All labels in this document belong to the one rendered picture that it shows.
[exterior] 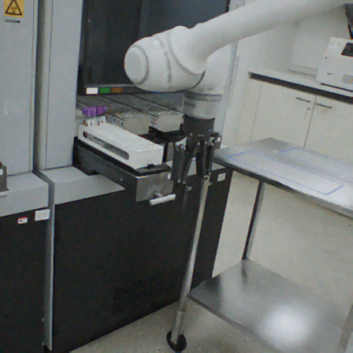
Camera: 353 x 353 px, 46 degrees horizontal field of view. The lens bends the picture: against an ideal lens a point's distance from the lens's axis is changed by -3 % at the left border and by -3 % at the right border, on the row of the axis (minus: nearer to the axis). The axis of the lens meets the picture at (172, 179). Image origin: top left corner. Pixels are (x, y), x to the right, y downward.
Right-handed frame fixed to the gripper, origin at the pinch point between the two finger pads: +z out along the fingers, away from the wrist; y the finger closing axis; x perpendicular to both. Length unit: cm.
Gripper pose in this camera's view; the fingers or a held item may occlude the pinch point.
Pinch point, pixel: (188, 193)
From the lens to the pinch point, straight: 108.9
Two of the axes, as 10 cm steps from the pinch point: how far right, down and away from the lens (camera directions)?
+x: 6.9, 3.3, -6.5
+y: -7.2, 1.6, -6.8
